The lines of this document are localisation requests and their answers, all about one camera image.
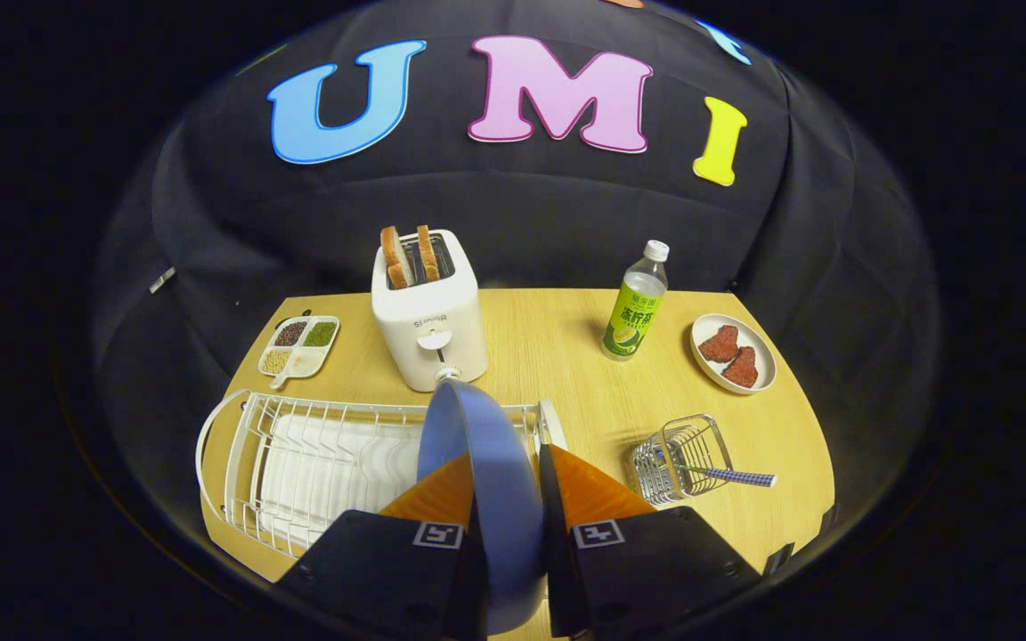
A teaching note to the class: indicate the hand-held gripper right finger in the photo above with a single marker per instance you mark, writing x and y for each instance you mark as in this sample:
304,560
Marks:
638,570

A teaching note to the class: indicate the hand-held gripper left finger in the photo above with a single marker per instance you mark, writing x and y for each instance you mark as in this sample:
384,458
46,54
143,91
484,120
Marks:
388,570

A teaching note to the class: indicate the metal spoon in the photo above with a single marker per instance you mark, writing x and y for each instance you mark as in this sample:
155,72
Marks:
745,477

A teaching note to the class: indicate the blue plate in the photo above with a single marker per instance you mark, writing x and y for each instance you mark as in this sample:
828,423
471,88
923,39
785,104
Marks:
495,463

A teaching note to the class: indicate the white plate with meat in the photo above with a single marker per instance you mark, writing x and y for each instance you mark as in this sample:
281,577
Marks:
758,343

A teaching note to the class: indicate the white divided condiment tray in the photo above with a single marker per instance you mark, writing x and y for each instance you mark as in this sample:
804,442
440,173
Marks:
308,361

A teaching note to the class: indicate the red meat slice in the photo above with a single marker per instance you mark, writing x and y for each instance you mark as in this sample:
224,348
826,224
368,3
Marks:
742,368
720,344

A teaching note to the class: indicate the white toaster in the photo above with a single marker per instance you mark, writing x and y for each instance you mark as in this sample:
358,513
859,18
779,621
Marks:
424,329

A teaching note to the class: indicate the green label drink bottle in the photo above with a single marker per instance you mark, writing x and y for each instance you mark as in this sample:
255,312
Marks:
633,320

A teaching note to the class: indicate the toast slice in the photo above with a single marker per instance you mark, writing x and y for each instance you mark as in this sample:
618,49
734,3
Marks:
428,254
395,258

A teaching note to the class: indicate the small white tag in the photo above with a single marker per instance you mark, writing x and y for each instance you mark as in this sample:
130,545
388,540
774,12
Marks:
162,279

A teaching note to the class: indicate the black backdrop cloth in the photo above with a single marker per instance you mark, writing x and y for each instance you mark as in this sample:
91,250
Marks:
522,205

